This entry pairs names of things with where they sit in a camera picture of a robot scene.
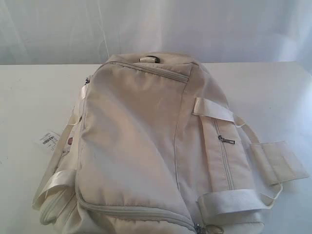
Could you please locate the beige fabric duffel bag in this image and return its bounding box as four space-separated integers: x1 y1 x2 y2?
32 53 308 234

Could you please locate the white barcode hang tag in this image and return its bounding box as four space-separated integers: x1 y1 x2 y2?
38 132 59 152

